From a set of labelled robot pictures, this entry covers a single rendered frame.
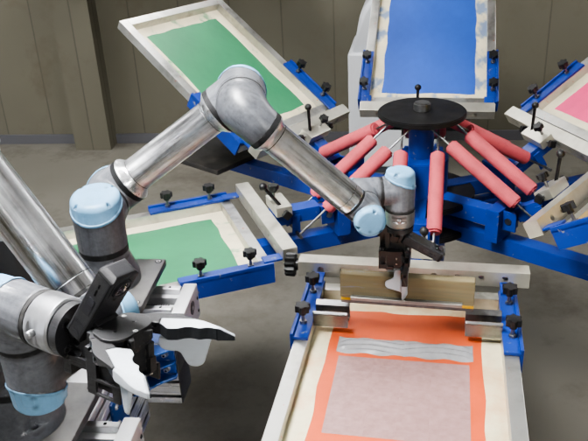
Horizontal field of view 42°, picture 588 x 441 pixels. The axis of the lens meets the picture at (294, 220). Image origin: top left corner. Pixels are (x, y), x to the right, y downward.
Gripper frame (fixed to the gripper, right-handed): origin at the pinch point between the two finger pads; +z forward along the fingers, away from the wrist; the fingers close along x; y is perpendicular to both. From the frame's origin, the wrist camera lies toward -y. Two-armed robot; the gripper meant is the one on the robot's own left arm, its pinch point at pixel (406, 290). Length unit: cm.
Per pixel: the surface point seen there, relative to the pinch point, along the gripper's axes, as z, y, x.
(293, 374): 10.2, 26.2, 26.3
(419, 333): 13.5, -4.0, -0.1
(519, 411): 9.9, -28.0, 33.2
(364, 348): 13.2, 10.2, 9.2
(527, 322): 108, -53, -154
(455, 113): -23, -12, -82
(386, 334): 13.6, 5.0, 1.4
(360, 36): 9, 50, -339
